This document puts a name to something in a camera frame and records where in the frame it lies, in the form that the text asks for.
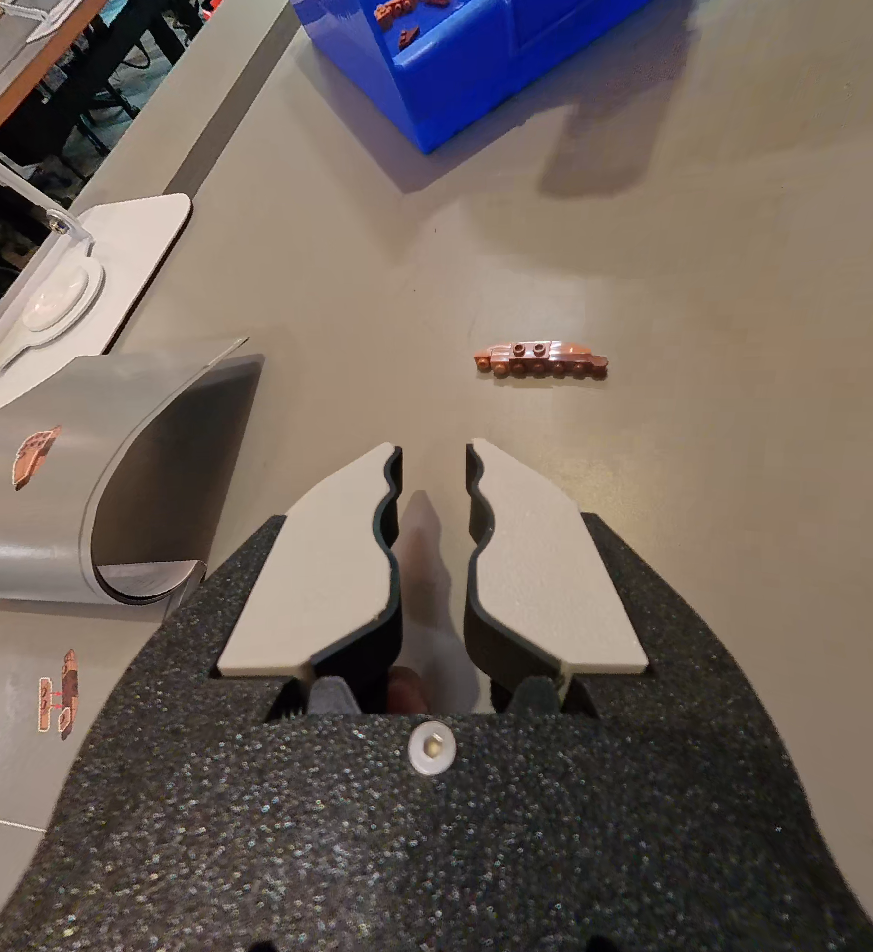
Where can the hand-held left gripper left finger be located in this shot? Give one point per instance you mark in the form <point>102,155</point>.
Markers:
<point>318,588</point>

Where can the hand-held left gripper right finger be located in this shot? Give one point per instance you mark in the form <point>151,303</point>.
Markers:
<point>556,580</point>

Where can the brown brick assembly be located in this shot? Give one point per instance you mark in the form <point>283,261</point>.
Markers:
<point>574,363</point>

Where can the dark brown small brick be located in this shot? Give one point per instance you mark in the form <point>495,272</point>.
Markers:
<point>526,351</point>

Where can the brick instruction booklet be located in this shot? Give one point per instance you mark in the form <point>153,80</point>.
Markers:
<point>50,506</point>

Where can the blue plastic bin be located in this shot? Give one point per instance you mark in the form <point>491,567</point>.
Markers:
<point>467,89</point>

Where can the heap of orange bricks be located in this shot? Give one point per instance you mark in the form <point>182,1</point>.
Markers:
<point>404,18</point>

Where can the grey desk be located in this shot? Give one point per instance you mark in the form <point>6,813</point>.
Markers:
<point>734,372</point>

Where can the wooden office table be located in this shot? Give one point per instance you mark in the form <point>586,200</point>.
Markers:
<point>20,75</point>

